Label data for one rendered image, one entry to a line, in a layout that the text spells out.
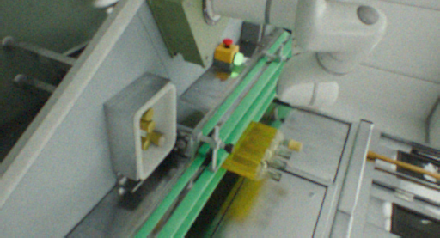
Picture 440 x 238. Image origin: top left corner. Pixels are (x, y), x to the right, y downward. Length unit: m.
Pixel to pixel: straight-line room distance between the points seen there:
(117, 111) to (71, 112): 0.10
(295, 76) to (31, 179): 0.56
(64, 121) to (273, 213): 0.74
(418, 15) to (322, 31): 6.43
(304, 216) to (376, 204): 0.31
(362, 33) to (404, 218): 0.94
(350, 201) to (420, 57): 6.05
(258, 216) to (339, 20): 0.77
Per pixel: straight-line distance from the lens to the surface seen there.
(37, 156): 0.79
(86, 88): 0.82
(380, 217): 1.43
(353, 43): 0.65
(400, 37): 7.17
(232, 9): 0.95
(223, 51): 1.35
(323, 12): 0.63
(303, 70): 0.77
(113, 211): 1.00
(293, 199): 1.31
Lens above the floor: 1.25
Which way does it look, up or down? 17 degrees down
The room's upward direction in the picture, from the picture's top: 109 degrees clockwise
